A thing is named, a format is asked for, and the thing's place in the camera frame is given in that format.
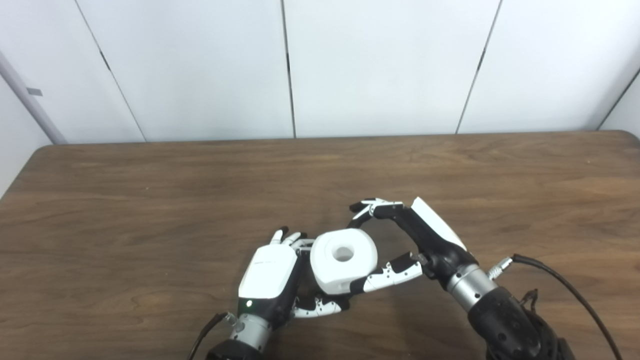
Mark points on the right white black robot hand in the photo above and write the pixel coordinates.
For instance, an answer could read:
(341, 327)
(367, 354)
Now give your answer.
(440, 240)

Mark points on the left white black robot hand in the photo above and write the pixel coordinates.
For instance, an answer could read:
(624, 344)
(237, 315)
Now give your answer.
(267, 272)

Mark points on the round white piece with hole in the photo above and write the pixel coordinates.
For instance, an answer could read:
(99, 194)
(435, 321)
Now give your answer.
(330, 272)

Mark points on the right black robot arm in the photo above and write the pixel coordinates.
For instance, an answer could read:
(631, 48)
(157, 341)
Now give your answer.
(505, 320)

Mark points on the small grey label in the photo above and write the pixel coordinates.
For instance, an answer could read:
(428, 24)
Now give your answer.
(34, 92)

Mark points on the grey wall corner post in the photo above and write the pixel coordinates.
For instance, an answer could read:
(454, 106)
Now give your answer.
(30, 100)

